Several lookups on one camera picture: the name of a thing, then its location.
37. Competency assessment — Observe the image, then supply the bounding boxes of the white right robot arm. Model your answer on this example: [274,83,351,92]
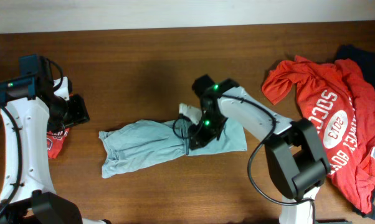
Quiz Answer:
[188,75,331,223]

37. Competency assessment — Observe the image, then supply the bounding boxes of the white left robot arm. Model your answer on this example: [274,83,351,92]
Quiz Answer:
[0,75,91,224]

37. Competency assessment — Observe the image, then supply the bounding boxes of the light blue t-shirt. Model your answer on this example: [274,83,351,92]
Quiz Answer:
[98,120,247,179]

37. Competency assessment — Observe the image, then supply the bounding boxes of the folded red printed t-shirt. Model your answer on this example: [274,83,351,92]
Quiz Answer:
[47,128,70,159]

